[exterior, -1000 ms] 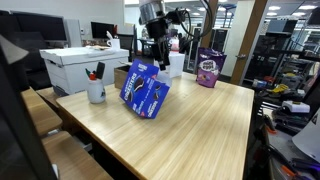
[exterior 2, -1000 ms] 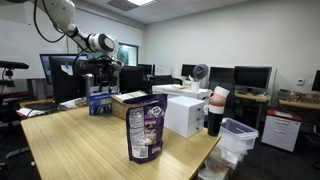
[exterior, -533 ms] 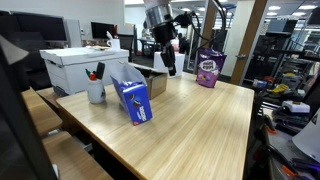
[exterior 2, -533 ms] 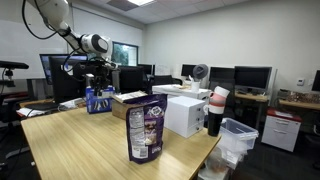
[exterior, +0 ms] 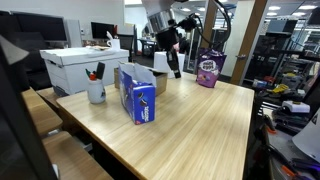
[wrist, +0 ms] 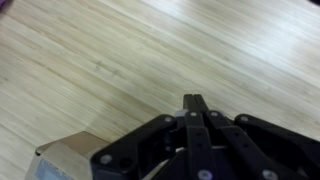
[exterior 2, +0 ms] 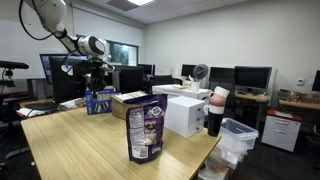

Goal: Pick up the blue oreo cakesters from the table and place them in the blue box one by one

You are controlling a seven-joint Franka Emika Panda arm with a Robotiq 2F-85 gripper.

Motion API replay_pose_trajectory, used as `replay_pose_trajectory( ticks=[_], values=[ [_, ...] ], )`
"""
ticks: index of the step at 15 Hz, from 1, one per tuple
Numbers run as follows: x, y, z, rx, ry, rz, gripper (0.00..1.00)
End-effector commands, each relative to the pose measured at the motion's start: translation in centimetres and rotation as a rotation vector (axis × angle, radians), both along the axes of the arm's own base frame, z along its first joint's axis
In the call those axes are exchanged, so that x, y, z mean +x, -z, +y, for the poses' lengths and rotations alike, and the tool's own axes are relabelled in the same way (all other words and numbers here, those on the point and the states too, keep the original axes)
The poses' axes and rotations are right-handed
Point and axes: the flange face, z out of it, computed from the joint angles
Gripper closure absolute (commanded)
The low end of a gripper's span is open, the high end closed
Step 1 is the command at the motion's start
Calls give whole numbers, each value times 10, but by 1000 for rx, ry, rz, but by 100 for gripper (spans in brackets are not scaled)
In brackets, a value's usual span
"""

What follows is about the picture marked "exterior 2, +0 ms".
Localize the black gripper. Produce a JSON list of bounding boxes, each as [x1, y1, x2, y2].
[[86, 63, 108, 99]]

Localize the blue Oreo Cakesters box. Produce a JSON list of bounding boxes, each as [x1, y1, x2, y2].
[[84, 87, 117, 116]]

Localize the brown cardboard box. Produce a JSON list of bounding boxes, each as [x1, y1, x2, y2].
[[111, 90, 148, 121]]

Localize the white cube box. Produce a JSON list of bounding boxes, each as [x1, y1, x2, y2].
[[163, 95, 207, 139]]

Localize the black Dell monitor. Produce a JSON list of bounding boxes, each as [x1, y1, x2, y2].
[[49, 55, 89, 104]]

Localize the white blue paper tag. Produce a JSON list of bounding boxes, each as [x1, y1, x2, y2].
[[61, 64, 75, 76]]

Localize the window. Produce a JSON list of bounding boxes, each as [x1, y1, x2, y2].
[[105, 39, 139, 67]]

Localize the monitor with blue screen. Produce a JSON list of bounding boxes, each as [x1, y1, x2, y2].
[[39, 53, 56, 86]]

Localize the black keyboard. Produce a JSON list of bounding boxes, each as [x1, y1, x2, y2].
[[24, 101, 62, 111]]

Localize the purple snack bag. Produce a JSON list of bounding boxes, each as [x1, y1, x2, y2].
[[125, 93, 168, 165]]

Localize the white papers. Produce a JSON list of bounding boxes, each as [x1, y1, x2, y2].
[[16, 107, 46, 118]]

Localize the black office chair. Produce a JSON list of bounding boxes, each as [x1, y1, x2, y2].
[[153, 74, 184, 87]]

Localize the ceiling air vent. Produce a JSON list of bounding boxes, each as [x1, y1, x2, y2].
[[106, 0, 139, 13]]

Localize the ceiling light panel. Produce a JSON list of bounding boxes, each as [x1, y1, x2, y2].
[[126, 0, 158, 7]]

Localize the white cup with utensils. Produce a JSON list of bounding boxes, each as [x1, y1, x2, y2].
[[188, 74, 201, 94]]

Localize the gray round fan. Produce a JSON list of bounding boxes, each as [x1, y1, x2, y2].
[[192, 63, 210, 81]]

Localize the pink mug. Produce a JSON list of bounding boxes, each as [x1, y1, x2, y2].
[[208, 92, 228, 108]]

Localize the black tumbler white rim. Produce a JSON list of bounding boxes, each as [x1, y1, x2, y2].
[[207, 103, 225, 138]]

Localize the clear plastic bin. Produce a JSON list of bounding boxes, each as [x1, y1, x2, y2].
[[218, 117, 260, 156], [206, 146, 248, 171]]

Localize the wooden office desk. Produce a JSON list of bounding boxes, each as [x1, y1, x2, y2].
[[234, 92, 271, 131], [278, 98, 320, 112]]

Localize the large black computer monitor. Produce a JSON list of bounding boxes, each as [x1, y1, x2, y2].
[[234, 65, 273, 92]]

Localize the white cabinet red top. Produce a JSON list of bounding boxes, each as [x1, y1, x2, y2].
[[261, 108, 303, 153]]

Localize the brown clutter pile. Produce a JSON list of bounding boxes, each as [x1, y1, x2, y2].
[[285, 91, 320, 104]]

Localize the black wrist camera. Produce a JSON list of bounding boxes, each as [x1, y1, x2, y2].
[[71, 59, 89, 73]]

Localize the black camera bar on stand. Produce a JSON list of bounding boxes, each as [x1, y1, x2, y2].
[[0, 60, 30, 88]]

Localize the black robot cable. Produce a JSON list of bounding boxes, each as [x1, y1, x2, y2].
[[17, 0, 55, 42]]

